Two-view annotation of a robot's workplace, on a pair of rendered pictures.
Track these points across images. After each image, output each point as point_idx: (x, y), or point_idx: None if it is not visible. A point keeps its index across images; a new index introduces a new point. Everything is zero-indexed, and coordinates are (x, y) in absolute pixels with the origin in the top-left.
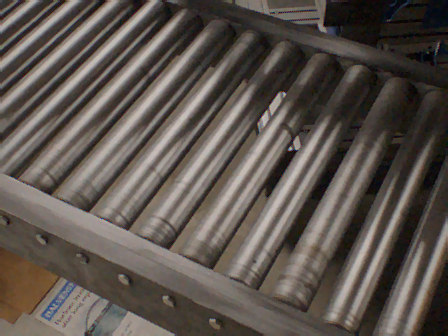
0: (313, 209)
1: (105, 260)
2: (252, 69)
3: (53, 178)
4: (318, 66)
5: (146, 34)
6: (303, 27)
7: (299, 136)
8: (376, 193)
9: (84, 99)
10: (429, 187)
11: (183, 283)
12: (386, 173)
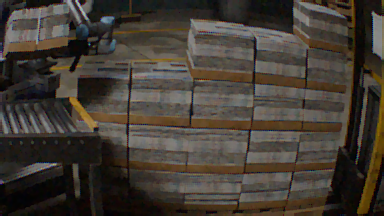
0: (16, 214)
1: (16, 137)
2: None
3: None
4: (19, 105)
5: None
6: (9, 101)
7: (0, 179)
8: (28, 206)
9: None
10: (41, 201)
11: (33, 135)
12: (28, 193)
